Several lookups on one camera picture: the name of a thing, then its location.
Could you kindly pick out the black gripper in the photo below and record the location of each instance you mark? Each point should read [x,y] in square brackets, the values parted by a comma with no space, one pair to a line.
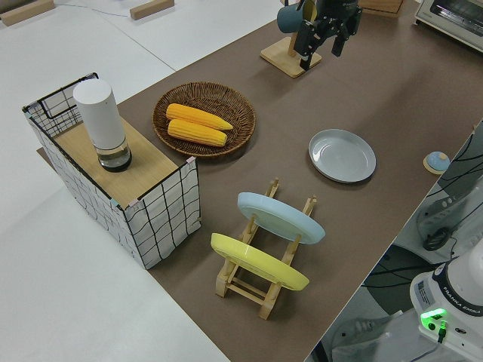
[337,13]

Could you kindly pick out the gray plate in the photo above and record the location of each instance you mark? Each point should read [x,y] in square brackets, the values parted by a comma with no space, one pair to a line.
[339,154]

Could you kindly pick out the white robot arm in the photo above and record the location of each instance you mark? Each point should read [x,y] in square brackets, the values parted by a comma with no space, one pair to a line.
[464,279]

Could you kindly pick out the light blue plate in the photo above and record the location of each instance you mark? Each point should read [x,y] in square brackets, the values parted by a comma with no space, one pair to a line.
[279,218]

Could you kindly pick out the yellow plate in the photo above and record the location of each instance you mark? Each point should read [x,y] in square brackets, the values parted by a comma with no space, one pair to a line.
[256,260]

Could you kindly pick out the wooden plate rack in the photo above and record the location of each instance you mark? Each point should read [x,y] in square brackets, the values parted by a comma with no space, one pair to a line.
[241,288]

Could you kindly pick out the dark blue mug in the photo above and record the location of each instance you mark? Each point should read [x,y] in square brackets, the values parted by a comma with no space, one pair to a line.
[288,19]

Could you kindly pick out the wooden mug tree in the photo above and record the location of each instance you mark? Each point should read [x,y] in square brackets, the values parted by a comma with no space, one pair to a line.
[279,56]

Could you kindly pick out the wooden box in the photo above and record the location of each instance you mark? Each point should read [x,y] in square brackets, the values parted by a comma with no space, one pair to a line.
[381,5]

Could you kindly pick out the brown wicker basket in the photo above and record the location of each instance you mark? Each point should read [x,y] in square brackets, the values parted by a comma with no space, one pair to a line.
[203,96]

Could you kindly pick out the white toaster oven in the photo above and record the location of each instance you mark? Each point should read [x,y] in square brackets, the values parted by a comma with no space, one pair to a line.
[453,22]

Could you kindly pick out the brown table mat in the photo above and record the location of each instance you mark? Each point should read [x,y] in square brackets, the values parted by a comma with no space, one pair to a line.
[264,169]

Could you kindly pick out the yellow corn cob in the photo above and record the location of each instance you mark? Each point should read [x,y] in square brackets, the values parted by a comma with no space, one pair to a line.
[196,134]
[196,115]

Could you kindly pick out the blue service bell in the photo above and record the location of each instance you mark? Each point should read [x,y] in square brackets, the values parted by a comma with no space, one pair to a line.
[437,160]

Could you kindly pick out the wooden block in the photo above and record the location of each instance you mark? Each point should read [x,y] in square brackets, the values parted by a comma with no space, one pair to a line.
[151,9]
[26,11]

